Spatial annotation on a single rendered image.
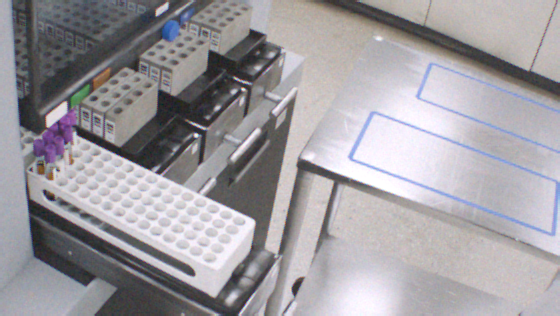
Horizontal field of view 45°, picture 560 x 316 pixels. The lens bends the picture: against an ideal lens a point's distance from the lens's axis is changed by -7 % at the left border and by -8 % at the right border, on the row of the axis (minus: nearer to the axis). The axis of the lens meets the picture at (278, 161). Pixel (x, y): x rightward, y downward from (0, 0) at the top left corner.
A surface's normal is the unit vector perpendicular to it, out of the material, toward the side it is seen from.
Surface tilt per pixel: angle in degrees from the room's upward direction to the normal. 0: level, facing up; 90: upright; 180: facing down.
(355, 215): 0
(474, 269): 0
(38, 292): 0
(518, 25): 90
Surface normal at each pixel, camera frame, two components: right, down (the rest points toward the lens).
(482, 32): -0.46, 0.51
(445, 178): 0.15, -0.76
